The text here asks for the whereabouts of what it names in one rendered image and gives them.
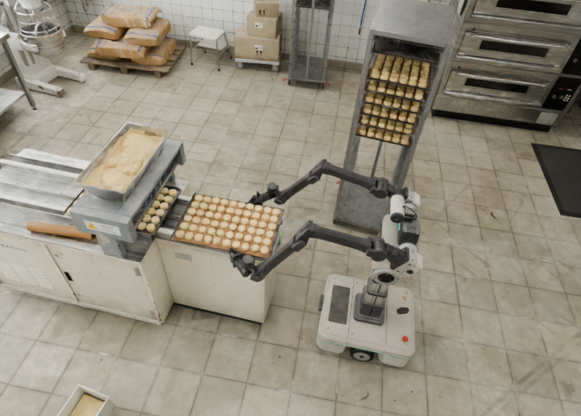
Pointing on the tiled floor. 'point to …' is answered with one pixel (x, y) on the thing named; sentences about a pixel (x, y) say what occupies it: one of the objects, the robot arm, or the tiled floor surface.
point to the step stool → (209, 41)
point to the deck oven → (513, 54)
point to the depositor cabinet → (79, 255)
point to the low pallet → (135, 63)
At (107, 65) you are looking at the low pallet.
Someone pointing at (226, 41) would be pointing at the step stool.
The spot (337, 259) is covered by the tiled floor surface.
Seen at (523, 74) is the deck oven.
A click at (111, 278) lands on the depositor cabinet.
